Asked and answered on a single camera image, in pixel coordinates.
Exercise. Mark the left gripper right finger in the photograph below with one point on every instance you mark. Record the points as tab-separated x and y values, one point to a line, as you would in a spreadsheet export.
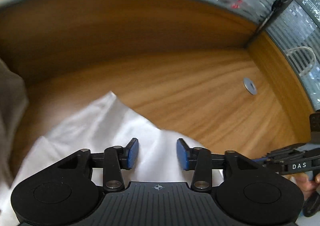
198	160

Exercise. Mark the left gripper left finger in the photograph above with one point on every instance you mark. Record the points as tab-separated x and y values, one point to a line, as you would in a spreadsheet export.
118	158

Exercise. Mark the grey desk cable grommet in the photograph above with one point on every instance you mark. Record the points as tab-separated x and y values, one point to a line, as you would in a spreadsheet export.
250	86

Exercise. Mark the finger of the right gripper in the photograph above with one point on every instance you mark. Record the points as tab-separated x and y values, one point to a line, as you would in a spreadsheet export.
261	161

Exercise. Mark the right human hand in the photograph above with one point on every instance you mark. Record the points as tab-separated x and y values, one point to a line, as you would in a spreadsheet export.
307	186

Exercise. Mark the beige garment pile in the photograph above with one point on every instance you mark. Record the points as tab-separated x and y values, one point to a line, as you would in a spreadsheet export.
13	104

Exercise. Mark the white wire rack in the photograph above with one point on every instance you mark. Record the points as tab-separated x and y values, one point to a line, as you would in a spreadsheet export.
302	59

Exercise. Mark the black scissors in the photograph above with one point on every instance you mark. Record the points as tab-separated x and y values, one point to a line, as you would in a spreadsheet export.
277	5

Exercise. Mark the beige satin shirt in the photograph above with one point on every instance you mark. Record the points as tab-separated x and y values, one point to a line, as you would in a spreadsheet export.
103	123

